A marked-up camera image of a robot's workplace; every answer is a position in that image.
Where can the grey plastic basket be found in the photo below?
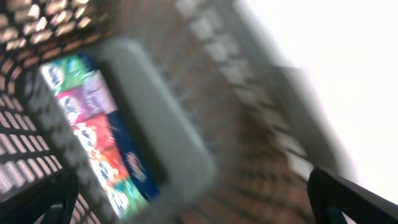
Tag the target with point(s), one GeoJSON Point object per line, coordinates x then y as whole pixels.
{"type": "Point", "coordinates": [217, 124]}

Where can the colourful tissue multipack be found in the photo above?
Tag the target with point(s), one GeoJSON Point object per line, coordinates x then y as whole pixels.
{"type": "Point", "coordinates": [88, 106]}

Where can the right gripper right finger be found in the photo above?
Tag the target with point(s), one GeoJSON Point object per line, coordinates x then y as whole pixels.
{"type": "Point", "coordinates": [332, 197]}

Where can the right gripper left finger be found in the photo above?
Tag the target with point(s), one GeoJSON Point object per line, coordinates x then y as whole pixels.
{"type": "Point", "coordinates": [53, 199]}

